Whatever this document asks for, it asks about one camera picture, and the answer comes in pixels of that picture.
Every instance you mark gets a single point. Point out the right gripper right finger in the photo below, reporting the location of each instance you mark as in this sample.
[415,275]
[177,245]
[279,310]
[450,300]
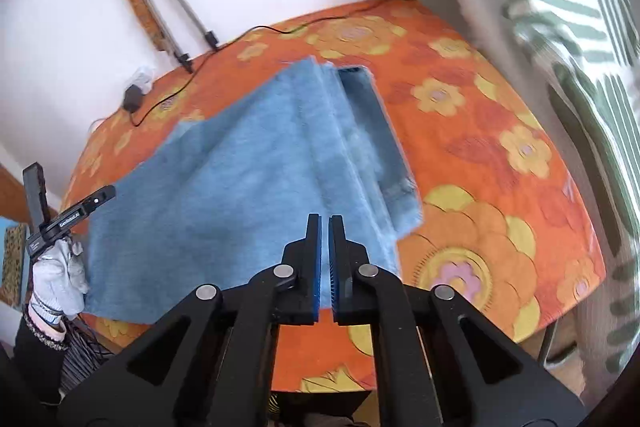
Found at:
[438,360]

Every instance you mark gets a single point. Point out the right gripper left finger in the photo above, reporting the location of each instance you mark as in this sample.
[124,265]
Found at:
[209,360]

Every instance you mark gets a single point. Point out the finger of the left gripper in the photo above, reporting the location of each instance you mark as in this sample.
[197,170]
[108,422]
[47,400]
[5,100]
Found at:
[83,209]

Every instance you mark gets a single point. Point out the light blue denim pants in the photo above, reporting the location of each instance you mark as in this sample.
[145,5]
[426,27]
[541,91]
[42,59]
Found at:
[220,198]

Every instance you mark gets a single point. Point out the left white gloved hand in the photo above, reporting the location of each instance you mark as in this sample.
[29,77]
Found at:
[60,283]

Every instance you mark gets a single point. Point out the wooden door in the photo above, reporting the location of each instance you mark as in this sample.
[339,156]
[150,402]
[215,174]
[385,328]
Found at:
[13,202]

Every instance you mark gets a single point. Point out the blue plastic chair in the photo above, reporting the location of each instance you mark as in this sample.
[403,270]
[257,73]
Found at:
[5,222]

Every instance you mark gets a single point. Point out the leopard print cushion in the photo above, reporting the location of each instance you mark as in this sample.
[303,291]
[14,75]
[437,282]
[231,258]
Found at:
[13,264]

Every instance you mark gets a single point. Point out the black power adapter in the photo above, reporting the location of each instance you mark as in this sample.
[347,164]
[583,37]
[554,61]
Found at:
[133,98]

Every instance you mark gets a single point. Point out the white power strip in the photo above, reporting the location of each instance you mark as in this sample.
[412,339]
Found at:
[143,78]

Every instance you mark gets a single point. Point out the orange floral bedspread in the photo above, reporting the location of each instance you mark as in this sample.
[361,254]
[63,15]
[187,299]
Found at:
[504,220]

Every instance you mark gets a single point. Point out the green striped white pillow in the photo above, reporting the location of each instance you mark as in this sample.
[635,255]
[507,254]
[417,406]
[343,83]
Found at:
[576,62]

